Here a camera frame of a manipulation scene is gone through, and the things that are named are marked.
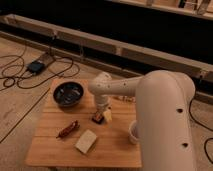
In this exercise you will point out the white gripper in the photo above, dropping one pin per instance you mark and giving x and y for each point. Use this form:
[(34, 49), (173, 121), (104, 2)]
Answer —
[(107, 112)]

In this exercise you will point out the brown black eraser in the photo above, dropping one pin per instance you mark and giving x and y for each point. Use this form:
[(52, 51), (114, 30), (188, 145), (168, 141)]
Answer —
[(97, 117)]

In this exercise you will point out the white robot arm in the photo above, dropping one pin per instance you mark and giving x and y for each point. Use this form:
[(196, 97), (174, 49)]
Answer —
[(162, 100)]

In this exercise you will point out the dark ceramic bowl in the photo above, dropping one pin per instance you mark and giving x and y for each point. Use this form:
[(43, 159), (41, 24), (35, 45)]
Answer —
[(68, 94)]

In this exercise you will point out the white patterned box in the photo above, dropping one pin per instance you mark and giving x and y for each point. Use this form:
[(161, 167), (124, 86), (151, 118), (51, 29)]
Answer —
[(127, 98)]

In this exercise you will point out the white sponge block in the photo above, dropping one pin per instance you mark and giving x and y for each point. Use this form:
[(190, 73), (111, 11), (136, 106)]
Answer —
[(86, 140)]

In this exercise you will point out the wooden table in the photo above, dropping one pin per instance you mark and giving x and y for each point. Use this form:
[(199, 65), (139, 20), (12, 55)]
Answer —
[(112, 148)]

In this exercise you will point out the black power adapter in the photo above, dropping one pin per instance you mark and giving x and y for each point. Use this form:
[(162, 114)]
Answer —
[(35, 67)]

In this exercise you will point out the wooden floor rail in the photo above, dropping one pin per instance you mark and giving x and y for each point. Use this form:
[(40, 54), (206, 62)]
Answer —
[(106, 54)]

